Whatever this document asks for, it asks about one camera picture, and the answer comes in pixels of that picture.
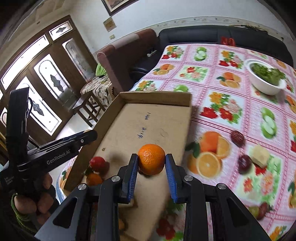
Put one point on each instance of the orange mandarin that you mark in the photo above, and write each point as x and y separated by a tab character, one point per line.
151	159

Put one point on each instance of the dark red jujube date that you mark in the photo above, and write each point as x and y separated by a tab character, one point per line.
237	138

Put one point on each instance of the left hand with glove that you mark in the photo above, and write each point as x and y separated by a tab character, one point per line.
24	207

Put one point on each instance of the framed wall painting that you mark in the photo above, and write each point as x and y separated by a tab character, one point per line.
114	6

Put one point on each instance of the red purple grape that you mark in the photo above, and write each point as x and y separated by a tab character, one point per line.
263	209

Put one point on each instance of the black leather sofa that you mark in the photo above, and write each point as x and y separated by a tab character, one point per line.
245	37

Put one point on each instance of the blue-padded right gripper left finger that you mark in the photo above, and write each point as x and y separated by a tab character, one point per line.
72	220

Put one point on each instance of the maroon armchair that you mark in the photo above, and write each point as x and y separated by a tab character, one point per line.
119	56

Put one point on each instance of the pink fruit-print tablecloth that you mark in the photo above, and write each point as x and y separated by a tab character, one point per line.
224	100

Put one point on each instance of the wooden glass-panel door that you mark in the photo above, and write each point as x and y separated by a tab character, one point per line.
55	64

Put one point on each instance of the red cherry tomato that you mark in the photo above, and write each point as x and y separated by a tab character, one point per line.
98	164

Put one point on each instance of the white bowl of greens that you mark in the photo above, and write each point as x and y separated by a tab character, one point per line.
264	77

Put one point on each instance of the red item on sofa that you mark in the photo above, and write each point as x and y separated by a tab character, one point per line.
228	41

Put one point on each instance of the small orange kumquat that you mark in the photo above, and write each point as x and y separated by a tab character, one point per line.
93	179

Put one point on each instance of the wooden side table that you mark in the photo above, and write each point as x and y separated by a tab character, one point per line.
88	107

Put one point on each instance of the brown cardboard tray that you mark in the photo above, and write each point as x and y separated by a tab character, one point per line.
151	125

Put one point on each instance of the small wall plaque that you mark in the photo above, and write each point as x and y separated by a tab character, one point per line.
109	24

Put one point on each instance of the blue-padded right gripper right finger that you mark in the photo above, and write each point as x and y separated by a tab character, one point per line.
231	220

